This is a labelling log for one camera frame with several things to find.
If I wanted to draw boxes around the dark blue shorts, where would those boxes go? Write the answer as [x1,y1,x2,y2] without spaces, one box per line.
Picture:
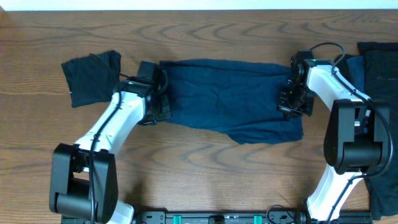
[160,59,303,144]

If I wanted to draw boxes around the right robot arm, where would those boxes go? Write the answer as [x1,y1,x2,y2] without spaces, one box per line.
[277,50,394,223]

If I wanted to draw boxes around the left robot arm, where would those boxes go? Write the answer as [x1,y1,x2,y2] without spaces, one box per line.
[49,61,172,223]

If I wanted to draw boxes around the folded black cloth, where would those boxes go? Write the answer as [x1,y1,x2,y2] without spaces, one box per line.
[61,50,121,108]

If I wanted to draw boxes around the blue garment in pile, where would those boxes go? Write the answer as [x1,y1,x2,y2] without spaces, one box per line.
[346,55,365,93]

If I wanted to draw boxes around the black garment in pile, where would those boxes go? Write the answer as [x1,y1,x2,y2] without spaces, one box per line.
[358,42,397,220]

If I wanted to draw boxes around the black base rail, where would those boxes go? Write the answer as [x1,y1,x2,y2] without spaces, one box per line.
[60,209,373,224]

